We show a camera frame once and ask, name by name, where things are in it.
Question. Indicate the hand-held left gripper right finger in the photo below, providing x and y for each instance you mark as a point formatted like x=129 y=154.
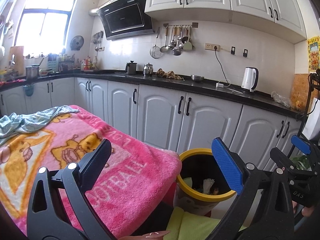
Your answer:
x=227 y=165

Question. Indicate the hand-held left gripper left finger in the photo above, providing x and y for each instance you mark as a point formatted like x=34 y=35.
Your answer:
x=96 y=160

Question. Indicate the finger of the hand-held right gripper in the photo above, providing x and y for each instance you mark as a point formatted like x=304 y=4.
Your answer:
x=301 y=144
x=281 y=158

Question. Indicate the white foam net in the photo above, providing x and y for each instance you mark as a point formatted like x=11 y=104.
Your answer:
x=208 y=183

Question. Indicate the yellow-rimmed trash bin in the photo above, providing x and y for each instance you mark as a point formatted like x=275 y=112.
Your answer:
x=192 y=152

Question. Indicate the person's right hand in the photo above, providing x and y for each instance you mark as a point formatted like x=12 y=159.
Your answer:
x=307 y=211

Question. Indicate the person's left hand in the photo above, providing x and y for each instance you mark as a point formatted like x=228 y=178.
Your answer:
x=150 y=235

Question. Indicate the green leafy vegetables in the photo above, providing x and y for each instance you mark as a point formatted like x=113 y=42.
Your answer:
x=300 y=163

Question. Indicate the white paper sheet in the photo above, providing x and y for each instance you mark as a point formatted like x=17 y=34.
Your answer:
x=312 y=122

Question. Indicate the pink printed blanket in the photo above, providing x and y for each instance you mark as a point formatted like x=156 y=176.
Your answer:
x=140 y=180

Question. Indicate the clear plastic bag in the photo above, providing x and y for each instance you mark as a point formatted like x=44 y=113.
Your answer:
x=281 y=100

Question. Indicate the orange speckled panel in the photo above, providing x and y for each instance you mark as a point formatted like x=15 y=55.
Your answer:
x=300 y=90

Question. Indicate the black metal stand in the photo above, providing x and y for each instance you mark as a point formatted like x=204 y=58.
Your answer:
x=310 y=87

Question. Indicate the yellow-green garment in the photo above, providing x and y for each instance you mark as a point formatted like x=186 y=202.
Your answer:
x=195 y=227

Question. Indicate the light blue cloth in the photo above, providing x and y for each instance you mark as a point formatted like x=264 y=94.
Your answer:
x=30 y=122

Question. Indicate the white lower kitchen cabinets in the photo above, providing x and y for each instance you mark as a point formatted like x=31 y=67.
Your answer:
x=160 y=115

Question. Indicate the white charger block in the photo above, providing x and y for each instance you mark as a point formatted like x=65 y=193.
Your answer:
x=220 y=85

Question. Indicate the white electric kettle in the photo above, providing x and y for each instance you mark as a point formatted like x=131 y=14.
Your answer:
x=247 y=80

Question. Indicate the steel bowl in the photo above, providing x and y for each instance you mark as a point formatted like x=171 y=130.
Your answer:
x=197 y=77

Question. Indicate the cluster of condiment bottles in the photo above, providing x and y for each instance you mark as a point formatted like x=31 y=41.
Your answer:
x=86 y=64

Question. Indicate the teal plastic hanging holder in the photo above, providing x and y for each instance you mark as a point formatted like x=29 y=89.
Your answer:
x=28 y=90

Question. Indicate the dark spice rack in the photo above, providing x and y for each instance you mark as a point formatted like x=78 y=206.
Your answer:
x=66 y=63

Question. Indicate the steel teapot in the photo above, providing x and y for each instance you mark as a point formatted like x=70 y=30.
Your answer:
x=148 y=70

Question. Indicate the brown rag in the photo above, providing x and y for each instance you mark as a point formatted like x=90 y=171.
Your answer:
x=170 y=75

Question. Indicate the steel cooking pot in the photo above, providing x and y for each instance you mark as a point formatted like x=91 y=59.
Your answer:
x=32 y=72

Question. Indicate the dark hanging cooking tools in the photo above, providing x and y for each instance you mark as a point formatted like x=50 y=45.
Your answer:
x=97 y=39

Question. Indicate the row of hanging kitchen utensils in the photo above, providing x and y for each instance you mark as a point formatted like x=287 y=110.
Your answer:
x=176 y=51

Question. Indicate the wooden cutting board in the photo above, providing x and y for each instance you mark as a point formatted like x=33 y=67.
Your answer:
x=16 y=57

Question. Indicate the black range hood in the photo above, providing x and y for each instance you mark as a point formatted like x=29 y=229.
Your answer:
x=125 y=21

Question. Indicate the kitchen window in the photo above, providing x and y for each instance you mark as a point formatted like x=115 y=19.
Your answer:
x=45 y=17

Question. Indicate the yellow wall poster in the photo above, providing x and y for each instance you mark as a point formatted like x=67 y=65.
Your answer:
x=313 y=55

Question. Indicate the black wall holder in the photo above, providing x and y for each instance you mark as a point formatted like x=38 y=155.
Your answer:
x=245 y=53
x=233 y=50

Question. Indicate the beige wall socket strip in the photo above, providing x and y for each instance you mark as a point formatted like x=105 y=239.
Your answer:
x=212 y=47

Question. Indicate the round wall fan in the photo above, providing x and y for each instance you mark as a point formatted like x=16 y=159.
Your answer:
x=77 y=42

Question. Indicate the metal utensil rail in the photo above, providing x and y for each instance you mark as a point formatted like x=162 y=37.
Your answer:
x=180 y=25

